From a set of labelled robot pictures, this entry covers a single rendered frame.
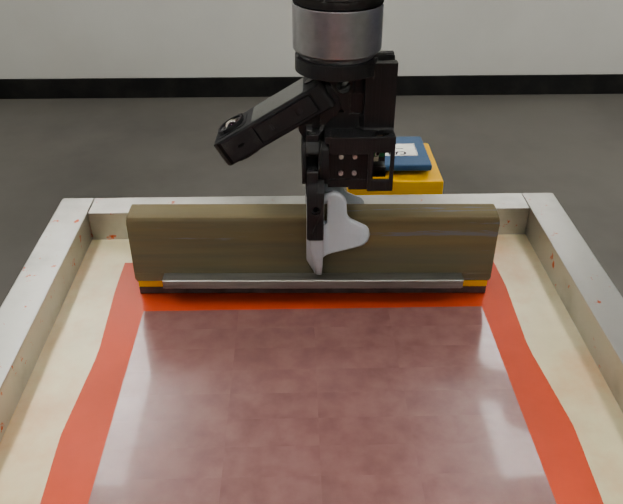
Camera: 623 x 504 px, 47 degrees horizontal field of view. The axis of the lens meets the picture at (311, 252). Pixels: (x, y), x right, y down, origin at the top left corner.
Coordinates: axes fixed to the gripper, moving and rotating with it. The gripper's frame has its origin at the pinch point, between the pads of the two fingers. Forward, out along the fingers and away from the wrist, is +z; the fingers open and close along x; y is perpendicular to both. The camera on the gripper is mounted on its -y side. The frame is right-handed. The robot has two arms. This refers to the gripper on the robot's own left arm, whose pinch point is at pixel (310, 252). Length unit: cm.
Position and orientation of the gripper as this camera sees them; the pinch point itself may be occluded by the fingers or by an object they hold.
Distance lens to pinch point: 71.1
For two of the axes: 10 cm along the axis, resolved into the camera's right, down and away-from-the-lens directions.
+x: -0.3, -5.4, 8.4
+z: 0.0, 8.4, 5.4
